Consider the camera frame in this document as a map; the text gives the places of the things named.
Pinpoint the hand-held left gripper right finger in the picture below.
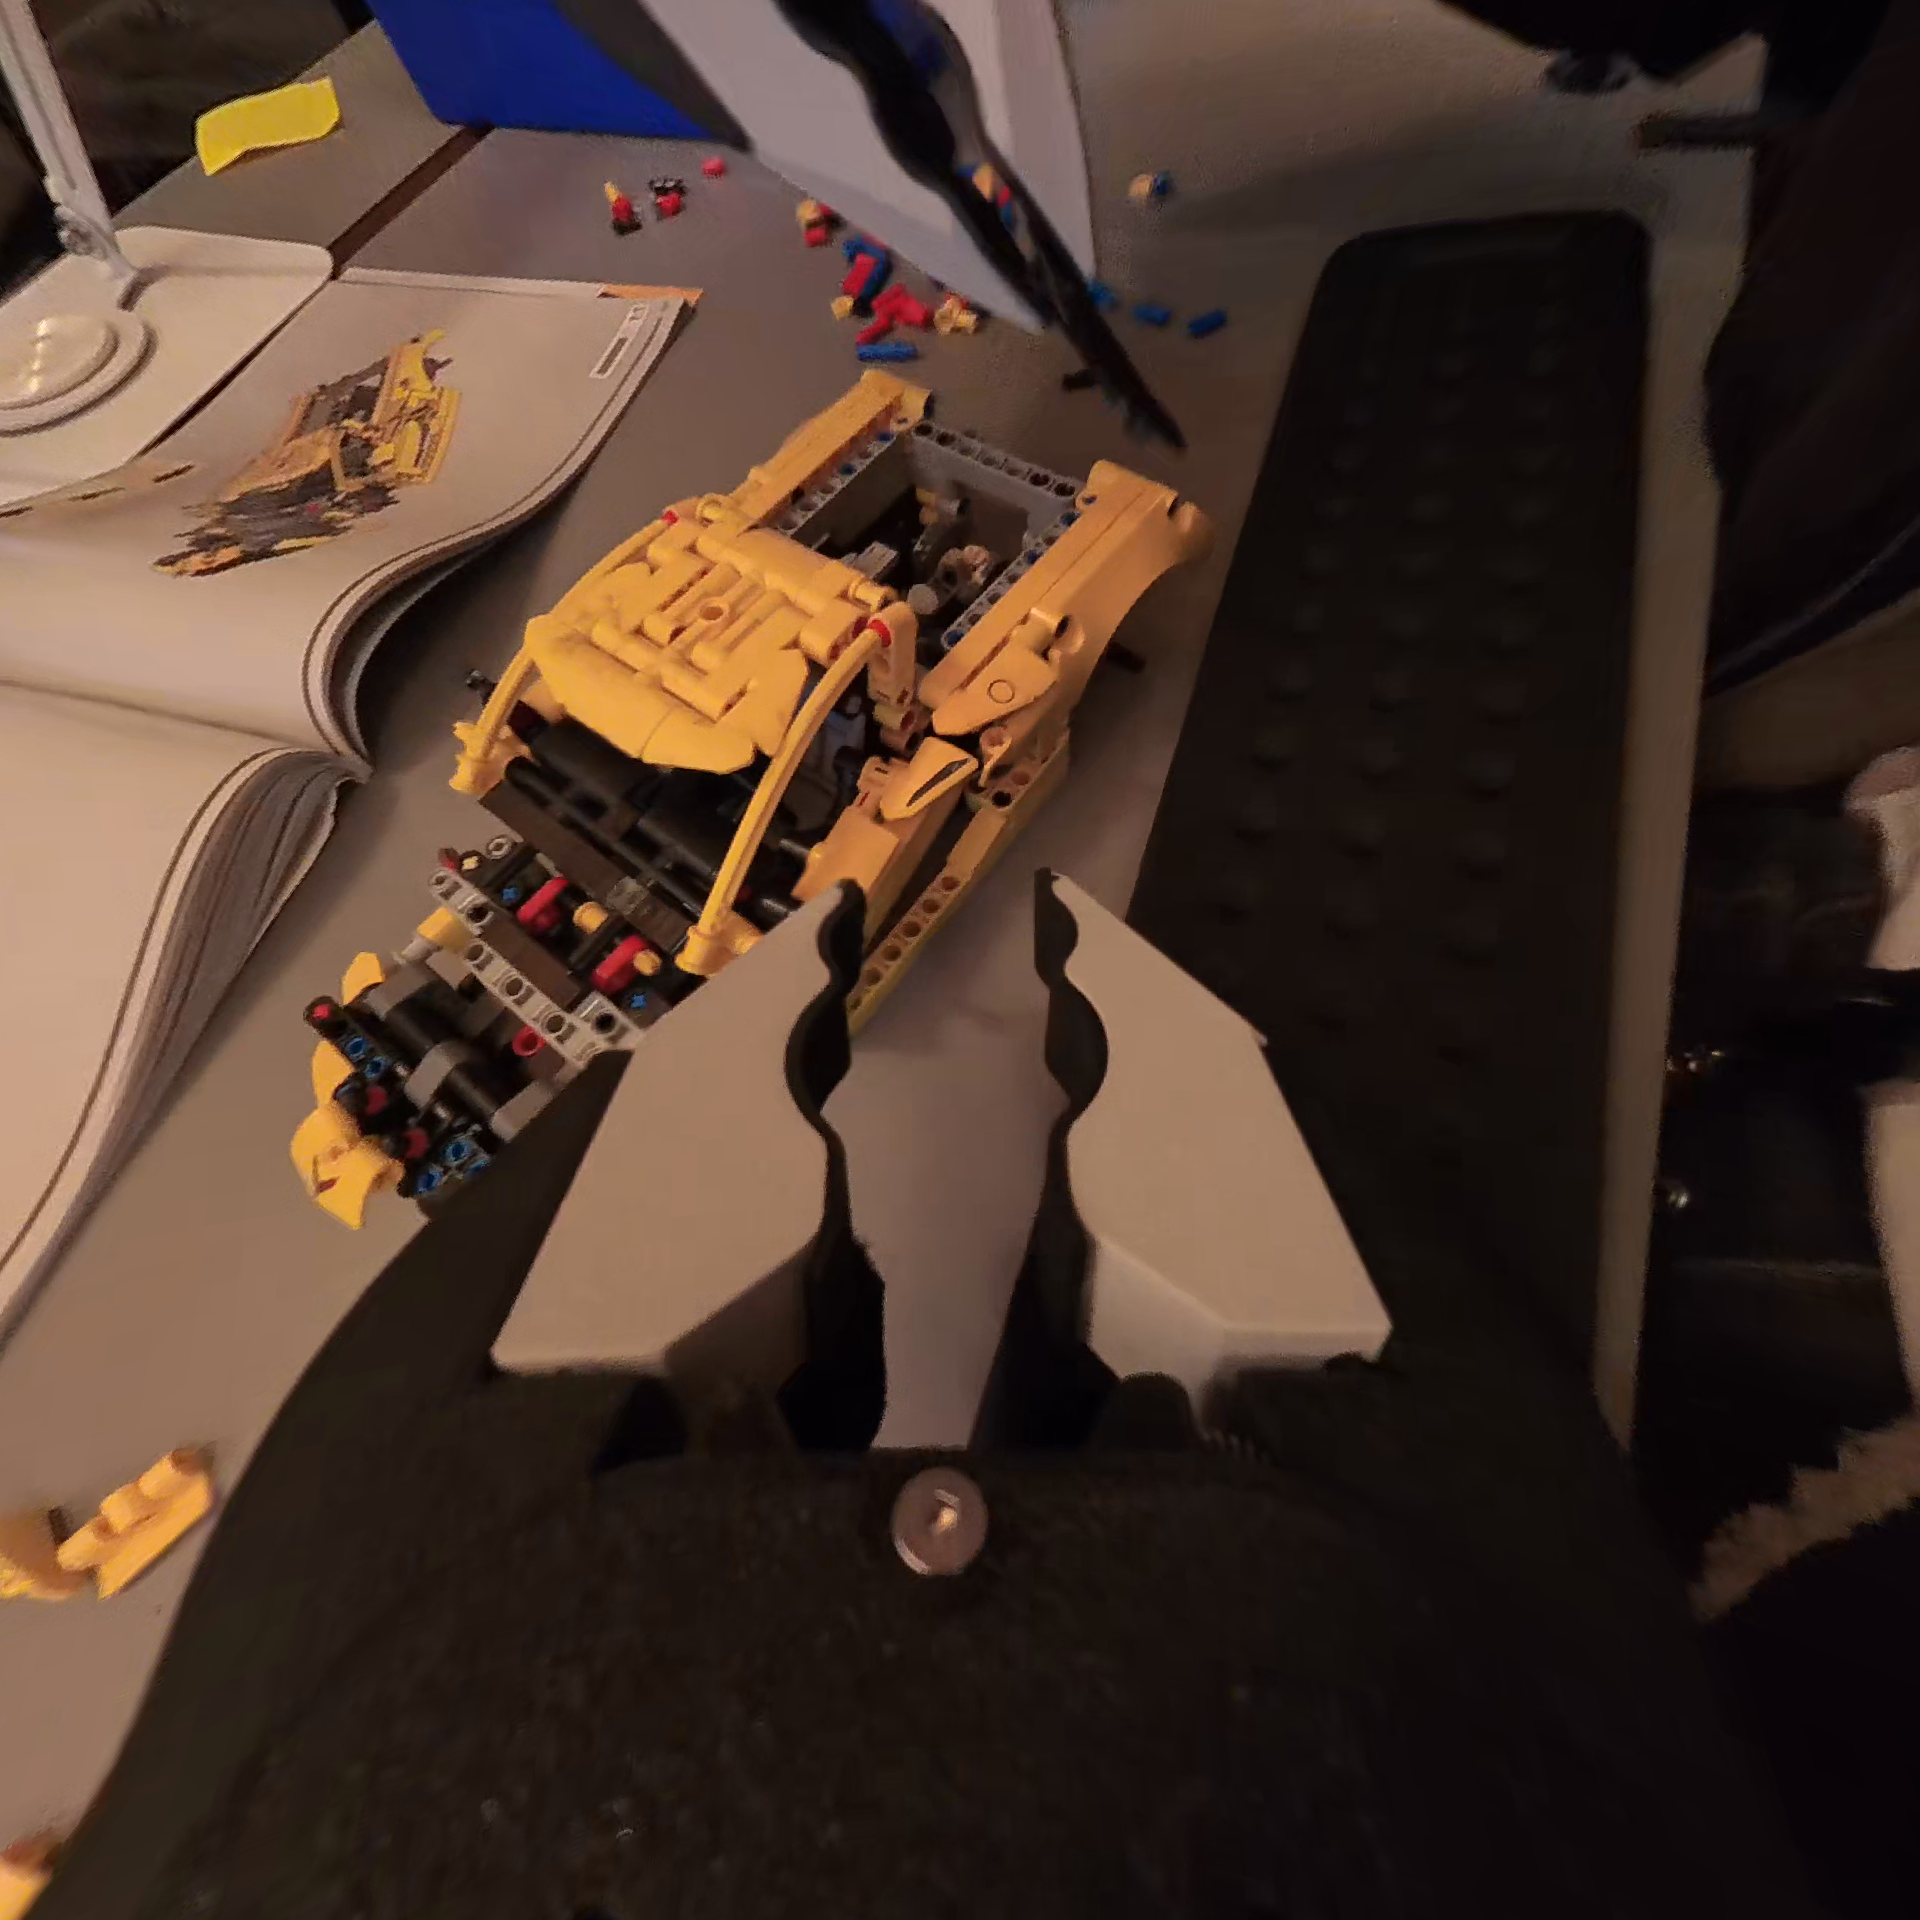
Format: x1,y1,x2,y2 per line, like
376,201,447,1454
1031,870,1392,1373

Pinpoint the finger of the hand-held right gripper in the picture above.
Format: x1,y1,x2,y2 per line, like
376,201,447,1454
642,0,1189,452
921,0,1107,288

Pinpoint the large pile of coloured pins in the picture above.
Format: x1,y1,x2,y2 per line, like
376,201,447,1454
794,150,1236,374

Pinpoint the person's white shirt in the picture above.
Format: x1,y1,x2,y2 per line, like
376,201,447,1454
1842,750,1920,969

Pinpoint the open instruction booklet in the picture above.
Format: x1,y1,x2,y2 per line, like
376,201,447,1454
0,265,701,1338

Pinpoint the blue plastic bin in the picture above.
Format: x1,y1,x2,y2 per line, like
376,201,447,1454
365,0,721,143

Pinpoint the yellow toy brick car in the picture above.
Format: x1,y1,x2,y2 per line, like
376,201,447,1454
287,366,1214,1232

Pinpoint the grey desk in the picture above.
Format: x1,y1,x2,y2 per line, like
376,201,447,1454
0,21,1720,1861

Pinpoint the yellow sticky note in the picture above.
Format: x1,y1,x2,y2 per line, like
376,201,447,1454
193,78,343,177

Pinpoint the small cluster of coloured pins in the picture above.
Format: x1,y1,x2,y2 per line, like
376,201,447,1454
600,146,731,237

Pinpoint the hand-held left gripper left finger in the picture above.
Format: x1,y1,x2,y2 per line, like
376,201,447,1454
487,881,875,1379

